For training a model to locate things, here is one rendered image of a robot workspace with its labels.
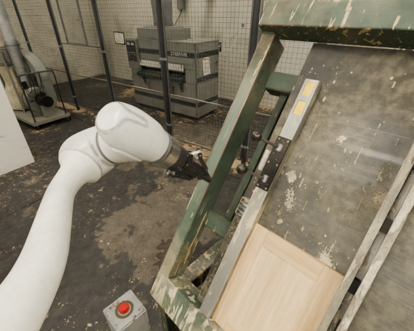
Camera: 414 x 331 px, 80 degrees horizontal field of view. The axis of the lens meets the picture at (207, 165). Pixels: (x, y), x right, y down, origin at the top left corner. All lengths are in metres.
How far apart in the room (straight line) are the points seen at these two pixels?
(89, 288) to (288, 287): 1.78
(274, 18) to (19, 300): 1.06
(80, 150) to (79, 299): 1.86
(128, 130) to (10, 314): 0.33
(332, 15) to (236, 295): 1.01
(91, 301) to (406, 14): 2.38
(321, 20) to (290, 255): 0.78
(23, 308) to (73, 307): 1.98
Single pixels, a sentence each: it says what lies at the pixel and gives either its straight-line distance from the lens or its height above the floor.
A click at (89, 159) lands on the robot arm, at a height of 1.60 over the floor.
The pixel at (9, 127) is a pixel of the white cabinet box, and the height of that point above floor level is 0.59.
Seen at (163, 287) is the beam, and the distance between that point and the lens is 1.21.
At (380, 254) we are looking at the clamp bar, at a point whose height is 1.35.
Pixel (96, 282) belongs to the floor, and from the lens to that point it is 2.42.
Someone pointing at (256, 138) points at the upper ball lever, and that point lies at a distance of 0.83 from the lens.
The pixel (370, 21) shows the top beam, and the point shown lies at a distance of 0.96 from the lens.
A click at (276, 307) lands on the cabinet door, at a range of 0.97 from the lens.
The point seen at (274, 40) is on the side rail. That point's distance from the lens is 1.12.
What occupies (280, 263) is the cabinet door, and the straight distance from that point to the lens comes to 0.93.
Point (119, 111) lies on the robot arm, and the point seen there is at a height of 1.71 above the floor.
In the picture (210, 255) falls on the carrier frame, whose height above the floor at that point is 0.79.
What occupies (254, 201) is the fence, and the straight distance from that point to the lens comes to 0.93.
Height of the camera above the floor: 1.88
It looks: 32 degrees down
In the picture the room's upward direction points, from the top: straight up
